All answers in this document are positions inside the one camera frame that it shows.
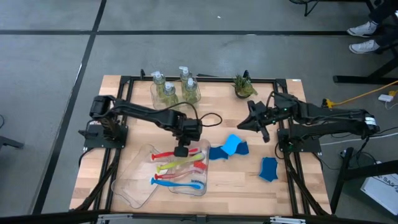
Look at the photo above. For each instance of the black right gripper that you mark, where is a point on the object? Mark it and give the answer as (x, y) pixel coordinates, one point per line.
(267, 115)

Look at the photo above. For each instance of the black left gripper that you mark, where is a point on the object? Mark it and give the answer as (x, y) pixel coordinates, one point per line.
(191, 130)

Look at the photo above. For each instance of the light blue sponge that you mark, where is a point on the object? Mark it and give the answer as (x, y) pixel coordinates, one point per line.
(231, 144)

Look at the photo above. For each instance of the yellow-green dish brush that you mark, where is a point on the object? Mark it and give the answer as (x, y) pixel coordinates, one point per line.
(180, 162)

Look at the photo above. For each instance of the red dish brush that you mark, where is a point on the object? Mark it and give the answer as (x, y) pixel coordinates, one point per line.
(163, 154)

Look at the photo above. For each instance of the clear plastic bin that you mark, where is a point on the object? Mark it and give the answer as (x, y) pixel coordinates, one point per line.
(155, 104)
(133, 186)
(183, 167)

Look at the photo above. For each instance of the clear green soap pump bottle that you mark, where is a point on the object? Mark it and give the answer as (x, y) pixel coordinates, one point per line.
(158, 81)
(190, 90)
(185, 76)
(170, 91)

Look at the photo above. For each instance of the blue dish brush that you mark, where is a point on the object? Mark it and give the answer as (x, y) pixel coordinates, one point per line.
(168, 183)

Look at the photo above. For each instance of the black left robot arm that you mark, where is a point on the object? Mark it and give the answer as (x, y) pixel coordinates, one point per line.
(146, 113)

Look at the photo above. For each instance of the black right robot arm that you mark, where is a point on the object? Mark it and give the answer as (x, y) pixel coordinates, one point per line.
(326, 116)

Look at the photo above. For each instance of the potted succulent plant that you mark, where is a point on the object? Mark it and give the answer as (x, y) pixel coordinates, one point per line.
(244, 90)

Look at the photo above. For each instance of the dark office desk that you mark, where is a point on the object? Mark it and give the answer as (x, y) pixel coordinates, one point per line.
(357, 79)

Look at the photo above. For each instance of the black chair base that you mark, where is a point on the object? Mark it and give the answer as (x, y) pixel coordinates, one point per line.
(306, 9)

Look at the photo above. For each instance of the white power adapter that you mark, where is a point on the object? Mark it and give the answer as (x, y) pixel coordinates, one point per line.
(385, 98)

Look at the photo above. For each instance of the person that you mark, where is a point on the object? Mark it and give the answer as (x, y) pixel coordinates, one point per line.
(362, 29)

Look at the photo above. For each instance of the white printed box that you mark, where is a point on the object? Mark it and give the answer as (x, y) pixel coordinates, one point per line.
(382, 193)

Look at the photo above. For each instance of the black rig crossbar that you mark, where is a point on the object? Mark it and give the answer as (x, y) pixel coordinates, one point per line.
(46, 217)

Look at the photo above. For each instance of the black furniture foot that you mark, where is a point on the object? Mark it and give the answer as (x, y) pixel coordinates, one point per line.
(9, 142)

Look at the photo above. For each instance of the black metal table frame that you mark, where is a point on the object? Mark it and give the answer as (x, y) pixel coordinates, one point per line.
(217, 80)

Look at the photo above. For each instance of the silver metal bracket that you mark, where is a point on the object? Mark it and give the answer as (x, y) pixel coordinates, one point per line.
(287, 220)
(115, 217)

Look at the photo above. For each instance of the black table leg frame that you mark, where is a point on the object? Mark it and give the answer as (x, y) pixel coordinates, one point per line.
(373, 168)

